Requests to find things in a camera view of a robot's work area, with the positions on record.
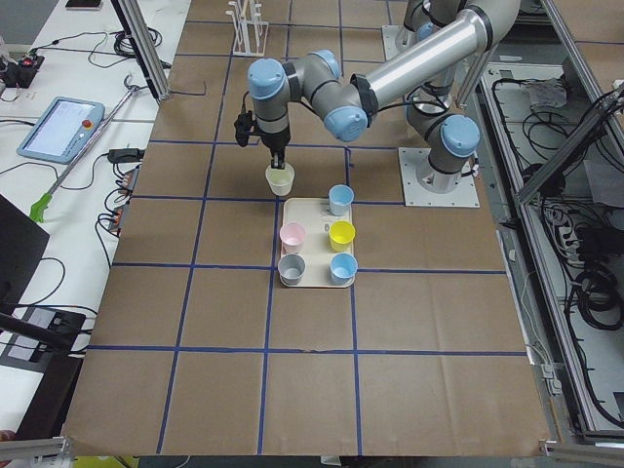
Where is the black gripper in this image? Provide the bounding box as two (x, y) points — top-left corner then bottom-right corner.
(261, 127), (291, 170)

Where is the white ikea cup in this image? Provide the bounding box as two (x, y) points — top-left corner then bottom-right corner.
(265, 163), (295, 197)

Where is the light blue cup top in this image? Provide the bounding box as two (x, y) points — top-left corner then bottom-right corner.
(329, 184), (354, 216)

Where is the light blue cup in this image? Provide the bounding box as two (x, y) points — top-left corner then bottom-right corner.
(330, 252), (359, 286)
(329, 184), (354, 216)

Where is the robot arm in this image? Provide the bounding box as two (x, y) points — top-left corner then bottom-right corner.
(396, 0), (431, 51)
(234, 1), (521, 170)

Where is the pink cup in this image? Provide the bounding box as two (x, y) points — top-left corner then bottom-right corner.
(279, 221), (306, 254)

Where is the yellow cup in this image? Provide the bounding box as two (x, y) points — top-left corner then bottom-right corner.
(329, 220), (356, 253)

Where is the grey cup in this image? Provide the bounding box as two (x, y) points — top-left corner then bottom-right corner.
(278, 253), (306, 287)

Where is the light blue cup bottom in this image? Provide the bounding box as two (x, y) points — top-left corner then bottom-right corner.
(330, 252), (359, 286)

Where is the cream serving tray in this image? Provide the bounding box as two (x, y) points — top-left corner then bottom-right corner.
(281, 198), (355, 288)

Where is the black power adapter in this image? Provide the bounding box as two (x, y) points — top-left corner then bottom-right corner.
(107, 147), (144, 164)

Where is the blue teach pendant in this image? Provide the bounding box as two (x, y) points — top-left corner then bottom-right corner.
(17, 97), (105, 164)

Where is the reacher grabber tool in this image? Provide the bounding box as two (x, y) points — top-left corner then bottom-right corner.
(29, 73), (140, 223)

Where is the black monitor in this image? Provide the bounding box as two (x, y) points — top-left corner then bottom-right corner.
(0, 196), (49, 315)

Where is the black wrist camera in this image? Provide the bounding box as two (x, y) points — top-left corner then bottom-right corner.
(234, 110), (254, 147)

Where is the white wire cup rack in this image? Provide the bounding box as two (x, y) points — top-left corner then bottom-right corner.
(225, 0), (269, 58)

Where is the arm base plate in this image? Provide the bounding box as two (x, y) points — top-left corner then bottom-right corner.
(380, 24), (440, 64)
(398, 147), (480, 209)

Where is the aluminium frame post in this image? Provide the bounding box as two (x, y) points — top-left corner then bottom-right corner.
(111, 0), (171, 102)

